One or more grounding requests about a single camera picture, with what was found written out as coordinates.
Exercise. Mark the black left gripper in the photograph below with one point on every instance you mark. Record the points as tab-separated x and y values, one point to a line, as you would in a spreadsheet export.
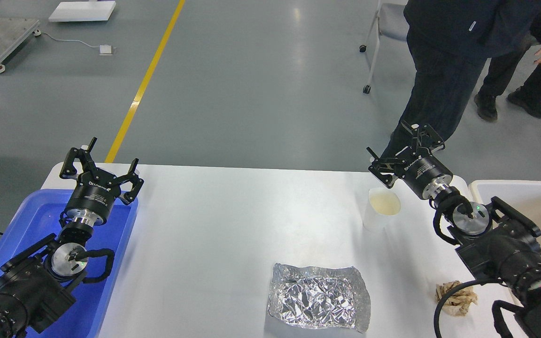
93	196

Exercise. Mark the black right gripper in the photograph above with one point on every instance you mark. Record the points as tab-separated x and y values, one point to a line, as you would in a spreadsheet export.
426	176

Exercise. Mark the white paper cup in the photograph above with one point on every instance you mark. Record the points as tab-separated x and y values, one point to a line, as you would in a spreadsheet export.
381	210

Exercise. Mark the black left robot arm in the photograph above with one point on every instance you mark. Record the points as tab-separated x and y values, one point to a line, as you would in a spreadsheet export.
36	285

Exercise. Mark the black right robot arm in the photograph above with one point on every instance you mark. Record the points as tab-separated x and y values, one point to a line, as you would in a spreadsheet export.
496	242

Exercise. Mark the standing person dark clothes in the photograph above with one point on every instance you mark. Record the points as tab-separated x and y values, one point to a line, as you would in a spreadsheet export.
450	41

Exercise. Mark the crumpled brown paper ball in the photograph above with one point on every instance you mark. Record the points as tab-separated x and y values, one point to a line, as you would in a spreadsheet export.
459	303

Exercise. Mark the white flat board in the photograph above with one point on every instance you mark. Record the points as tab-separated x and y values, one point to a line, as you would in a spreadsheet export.
83	11

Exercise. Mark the crumpled aluminium foil sheet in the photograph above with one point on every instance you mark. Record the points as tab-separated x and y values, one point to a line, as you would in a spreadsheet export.
319	298

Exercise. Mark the white power adapter with cable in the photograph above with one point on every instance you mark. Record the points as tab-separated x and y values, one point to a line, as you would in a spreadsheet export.
102	49

